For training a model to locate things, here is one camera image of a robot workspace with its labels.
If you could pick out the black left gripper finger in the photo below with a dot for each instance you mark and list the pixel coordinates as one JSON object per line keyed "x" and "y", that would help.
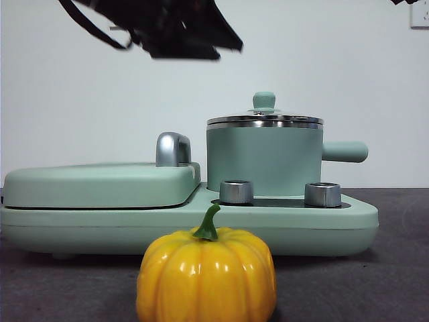
{"x": 214, "y": 27}
{"x": 181, "y": 43}

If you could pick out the glass pot lid green knob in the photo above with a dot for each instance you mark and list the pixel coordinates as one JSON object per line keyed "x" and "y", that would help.
{"x": 264, "y": 100}

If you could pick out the yellow toy pumpkin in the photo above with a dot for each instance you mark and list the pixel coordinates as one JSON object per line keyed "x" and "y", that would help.
{"x": 207, "y": 278}

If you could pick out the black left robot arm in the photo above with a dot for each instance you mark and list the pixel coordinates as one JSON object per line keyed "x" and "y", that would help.
{"x": 151, "y": 13}

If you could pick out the silver control knob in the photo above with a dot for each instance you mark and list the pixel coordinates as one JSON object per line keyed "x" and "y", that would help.
{"x": 322, "y": 195}
{"x": 236, "y": 192}

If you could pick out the mint green griddle cover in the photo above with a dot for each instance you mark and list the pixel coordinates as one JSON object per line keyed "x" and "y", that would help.
{"x": 100, "y": 184}

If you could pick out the mint green breakfast maker base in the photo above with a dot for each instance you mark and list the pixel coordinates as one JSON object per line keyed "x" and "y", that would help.
{"x": 100, "y": 231}

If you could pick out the white wall socket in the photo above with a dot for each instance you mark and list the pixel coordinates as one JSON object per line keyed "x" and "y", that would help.
{"x": 420, "y": 16}

